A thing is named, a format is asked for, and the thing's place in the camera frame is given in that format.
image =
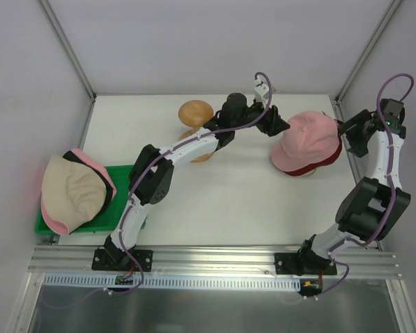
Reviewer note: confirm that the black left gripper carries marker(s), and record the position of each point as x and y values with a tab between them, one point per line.
270	120

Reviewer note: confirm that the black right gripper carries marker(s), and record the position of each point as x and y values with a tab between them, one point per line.
353	132

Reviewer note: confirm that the dark red cap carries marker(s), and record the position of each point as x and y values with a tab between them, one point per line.
326	161

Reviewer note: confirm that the pink cap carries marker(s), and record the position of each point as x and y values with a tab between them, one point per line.
305	142

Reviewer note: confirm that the beige bucket hat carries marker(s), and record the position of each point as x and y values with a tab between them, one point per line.
72	193

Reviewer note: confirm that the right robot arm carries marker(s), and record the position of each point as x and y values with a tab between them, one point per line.
377	202

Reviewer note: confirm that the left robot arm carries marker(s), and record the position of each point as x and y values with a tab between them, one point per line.
151	175

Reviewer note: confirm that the wooden hat stand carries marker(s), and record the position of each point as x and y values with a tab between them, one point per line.
194	114

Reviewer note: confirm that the green plastic tray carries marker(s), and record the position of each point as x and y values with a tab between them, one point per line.
108	220

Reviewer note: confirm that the pink black-trimmed hat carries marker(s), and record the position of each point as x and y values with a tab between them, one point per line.
76	155

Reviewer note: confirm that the right aluminium frame post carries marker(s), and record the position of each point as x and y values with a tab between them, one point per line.
376	35

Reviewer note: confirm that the aluminium frame post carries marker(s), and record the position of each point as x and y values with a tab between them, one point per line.
376	35
66	46

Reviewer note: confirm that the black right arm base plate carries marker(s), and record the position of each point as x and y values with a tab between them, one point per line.
295	264

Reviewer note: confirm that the aluminium rail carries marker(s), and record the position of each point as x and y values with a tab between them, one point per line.
229	261

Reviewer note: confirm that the left aluminium frame post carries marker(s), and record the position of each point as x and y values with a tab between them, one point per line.
66	46

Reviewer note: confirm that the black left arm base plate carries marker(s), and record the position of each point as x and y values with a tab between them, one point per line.
140	258

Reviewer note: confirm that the white slotted cable duct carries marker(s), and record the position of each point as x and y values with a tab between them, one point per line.
172	282

